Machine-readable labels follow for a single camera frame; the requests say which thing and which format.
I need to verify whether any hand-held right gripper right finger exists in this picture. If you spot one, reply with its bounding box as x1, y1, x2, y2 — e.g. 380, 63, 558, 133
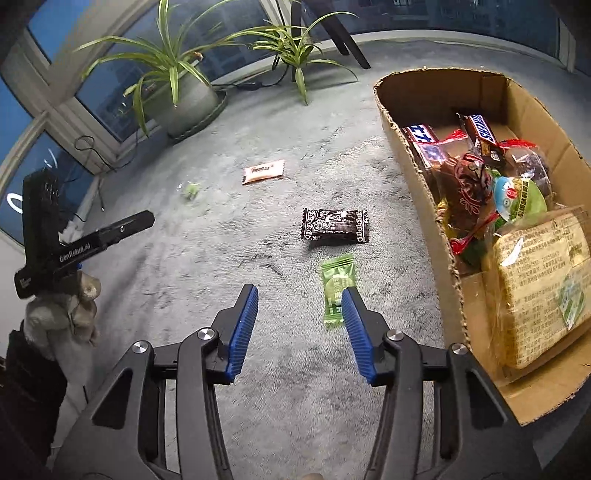
341, 286, 543, 480

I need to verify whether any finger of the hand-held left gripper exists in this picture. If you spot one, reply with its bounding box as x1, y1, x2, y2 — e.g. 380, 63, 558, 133
93, 210, 156, 246

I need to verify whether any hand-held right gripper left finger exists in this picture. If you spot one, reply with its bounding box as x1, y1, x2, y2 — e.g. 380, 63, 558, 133
53, 283, 260, 480

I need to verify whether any light green candy packet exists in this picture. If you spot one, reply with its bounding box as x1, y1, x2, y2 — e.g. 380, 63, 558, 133
321, 254, 358, 330

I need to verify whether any brown chocolate bar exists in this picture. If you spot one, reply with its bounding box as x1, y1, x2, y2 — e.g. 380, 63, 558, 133
401, 124, 441, 167
457, 113, 509, 167

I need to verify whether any cardboard box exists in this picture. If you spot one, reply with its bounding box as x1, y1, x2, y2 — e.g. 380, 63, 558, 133
373, 68, 591, 426

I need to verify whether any person's left forearm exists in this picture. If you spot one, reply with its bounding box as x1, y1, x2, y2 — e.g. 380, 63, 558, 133
0, 323, 93, 462

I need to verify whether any person's left hand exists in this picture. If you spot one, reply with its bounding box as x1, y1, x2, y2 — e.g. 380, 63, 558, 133
25, 272, 102, 361

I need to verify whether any dark brown patterned packet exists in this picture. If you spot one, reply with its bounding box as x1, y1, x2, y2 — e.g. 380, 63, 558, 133
301, 208, 370, 243

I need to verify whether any large potted spider plant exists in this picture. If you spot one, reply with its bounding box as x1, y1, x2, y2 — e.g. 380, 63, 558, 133
74, 0, 232, 139

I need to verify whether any orange white snack packet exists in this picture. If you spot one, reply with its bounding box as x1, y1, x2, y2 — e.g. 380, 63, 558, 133
241, 159, 286, 185

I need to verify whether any brown red-patterned snack packet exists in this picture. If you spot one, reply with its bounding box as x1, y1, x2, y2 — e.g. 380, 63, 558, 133
434, 152, 502, 254

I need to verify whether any large yellow noodle packet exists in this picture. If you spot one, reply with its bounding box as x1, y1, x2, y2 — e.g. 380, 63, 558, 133
489, 205, 591, 370

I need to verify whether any green jelly cup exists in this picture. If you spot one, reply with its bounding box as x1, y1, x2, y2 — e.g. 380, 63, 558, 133
492, 175, 550, 227

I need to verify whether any small spider plant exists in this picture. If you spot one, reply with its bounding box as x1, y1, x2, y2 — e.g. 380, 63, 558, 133
226, 11, 358, 106

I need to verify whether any black table leg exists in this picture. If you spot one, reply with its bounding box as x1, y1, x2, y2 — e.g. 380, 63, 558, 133
318, 0, 371, 70

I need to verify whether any black looped cable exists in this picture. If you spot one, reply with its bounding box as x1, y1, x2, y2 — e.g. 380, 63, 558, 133
74, 135, 122, 175

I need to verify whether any black power cord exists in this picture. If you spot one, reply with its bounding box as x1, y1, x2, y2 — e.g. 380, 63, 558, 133
210, 79, 289, 92

